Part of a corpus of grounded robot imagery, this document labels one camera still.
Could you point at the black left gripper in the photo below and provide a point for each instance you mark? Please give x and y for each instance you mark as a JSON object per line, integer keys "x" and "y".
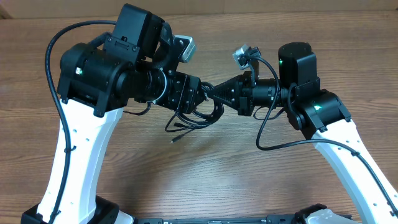
{"x": 181, "y": 98}

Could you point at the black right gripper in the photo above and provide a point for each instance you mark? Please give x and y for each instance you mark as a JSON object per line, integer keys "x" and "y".
{"x": 241, "y": 98}

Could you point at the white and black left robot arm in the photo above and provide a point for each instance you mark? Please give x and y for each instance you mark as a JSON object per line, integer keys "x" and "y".
{"x": 138, "y": 60}

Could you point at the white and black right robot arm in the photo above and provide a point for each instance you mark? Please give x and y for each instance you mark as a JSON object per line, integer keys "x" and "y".
{"x": 319, "y": 114}

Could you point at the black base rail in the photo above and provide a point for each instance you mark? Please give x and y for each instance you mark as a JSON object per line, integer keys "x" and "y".
{"x": 269, "y": 219}

